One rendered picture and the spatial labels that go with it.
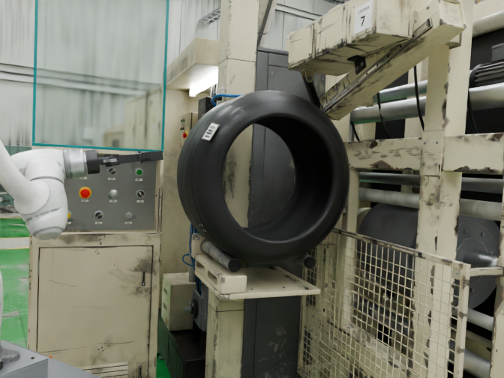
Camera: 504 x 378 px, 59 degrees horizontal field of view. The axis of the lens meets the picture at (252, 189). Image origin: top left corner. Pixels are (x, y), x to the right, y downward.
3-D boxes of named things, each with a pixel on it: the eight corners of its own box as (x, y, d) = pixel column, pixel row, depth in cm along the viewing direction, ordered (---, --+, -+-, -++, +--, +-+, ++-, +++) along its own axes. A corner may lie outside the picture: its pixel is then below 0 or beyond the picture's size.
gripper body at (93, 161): (83, 150, 134) (115, 147, 137) (83, 150, 142) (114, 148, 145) (87, 175, 135) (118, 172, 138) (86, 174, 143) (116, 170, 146)
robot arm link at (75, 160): (64, 149, 140) (84, 148, 142) (67, 178, 141) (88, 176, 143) (63, 149, 132) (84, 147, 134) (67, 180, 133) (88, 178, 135)
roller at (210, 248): (207, 238, 180) (214, 245, 181) (199, 246, 179) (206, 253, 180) (235, 256, 147) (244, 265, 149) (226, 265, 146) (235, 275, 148)
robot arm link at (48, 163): (65, 161, 143) (69, 195, 137) (11, 166, 138) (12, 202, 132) (61, 139, 135) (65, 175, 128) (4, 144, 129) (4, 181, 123)
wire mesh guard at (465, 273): (296, 372, 204) (304, 220, 201) (300, 372, 205) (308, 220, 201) (447, 521, 121) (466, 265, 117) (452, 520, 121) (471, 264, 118)
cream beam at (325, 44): (286, 70, 188) (287, 34, 187) (337, 76, 197) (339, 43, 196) (374, 32, 132) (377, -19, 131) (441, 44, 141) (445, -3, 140)
